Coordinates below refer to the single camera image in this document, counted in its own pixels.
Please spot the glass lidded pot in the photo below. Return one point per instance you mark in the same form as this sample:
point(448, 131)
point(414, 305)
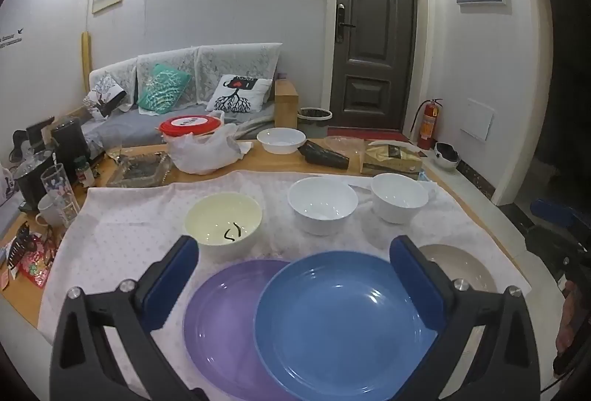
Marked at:
point(32, 177)

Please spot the white mug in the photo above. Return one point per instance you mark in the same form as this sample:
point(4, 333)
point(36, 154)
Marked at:
point(48, 214)

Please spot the blue plate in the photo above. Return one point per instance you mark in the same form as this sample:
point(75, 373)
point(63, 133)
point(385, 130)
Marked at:
point(341, 327)

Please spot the green capped spice bottle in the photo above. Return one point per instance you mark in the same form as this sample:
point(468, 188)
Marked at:
point(83, 172)

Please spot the white plastic bag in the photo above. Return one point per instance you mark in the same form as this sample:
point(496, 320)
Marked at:
point(203, 156)

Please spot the black pouch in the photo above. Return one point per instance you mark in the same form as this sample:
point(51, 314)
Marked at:
point(323, 155)

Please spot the white pink printed cloth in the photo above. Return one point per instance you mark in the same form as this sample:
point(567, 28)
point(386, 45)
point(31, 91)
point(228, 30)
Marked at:
point(138, 221)

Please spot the wooden side table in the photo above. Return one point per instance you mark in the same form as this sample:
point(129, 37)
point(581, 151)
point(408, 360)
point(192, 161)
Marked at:
point(286, 105)

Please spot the teal leaf print cushion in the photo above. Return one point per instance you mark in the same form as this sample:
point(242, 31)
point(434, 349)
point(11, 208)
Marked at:
point(164, 89)

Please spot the trash bin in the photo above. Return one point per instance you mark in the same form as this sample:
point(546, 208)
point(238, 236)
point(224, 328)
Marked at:
point(314, 121)

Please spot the red lidded container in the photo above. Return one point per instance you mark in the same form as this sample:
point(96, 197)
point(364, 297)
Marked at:
point(189, 124)

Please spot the black and white cushion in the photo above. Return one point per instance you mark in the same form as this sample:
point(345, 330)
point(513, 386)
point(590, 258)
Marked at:
point(105, 94)

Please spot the clear plastic container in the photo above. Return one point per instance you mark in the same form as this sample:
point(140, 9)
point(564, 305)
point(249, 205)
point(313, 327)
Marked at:
point(344, 143)

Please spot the tall printed drinking glass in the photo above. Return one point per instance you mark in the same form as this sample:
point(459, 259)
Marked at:
point(60, 193)

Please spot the black hair clip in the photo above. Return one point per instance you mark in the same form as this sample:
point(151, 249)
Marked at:
point(23, 244)

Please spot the grey sofa with lace cover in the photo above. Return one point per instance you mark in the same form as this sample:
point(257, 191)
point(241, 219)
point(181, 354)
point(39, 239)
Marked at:
point(134, 126)

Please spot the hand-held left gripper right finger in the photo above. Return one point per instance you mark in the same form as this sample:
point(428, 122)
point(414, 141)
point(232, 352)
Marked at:
point(415, 285)

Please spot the red doormat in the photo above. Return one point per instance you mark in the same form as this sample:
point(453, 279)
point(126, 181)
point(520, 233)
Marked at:
point(369, 134)

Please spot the beige plate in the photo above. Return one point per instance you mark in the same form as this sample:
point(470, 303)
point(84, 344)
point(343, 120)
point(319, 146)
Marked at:
point(461, 262)

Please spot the purple plate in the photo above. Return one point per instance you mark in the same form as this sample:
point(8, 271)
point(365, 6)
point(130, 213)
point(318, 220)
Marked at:
point(221, 327)

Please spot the glass ashtray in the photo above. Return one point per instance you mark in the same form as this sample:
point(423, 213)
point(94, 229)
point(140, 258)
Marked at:
point(138, 172)

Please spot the red fire extinguisher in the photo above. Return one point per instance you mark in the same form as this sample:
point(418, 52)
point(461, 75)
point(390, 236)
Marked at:
point(429, 121)

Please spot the white wall panel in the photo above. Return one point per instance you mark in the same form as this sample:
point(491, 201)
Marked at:
point(476, 119)

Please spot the dark brown door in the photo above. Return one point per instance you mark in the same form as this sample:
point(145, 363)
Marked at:
point(369, 36)

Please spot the wine glass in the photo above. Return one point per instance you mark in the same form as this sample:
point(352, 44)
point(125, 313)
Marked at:
point(115, 149)

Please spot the red snack packet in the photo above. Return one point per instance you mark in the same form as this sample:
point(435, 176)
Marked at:
point(39, 269)

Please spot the small white bowl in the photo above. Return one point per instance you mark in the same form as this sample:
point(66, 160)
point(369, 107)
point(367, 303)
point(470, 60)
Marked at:
point(281, 145)

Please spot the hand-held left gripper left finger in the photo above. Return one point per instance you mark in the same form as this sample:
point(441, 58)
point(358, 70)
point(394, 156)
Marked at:
point(171, 285)

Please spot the yellow upright board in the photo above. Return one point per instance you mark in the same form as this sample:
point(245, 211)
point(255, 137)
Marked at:
point(86, 59)

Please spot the large white bowl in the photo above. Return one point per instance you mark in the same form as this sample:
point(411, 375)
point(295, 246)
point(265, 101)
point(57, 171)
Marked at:
point(397, 211)
point(323, 221)

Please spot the gold box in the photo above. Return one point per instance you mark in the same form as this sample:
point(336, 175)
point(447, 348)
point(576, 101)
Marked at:
point(392, 158)

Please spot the white tree print cushion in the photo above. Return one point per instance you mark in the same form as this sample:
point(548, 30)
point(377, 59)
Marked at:
point(240, 94)

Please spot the cream bowl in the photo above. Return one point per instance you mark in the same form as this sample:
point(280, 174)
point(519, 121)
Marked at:
point(217, 211)

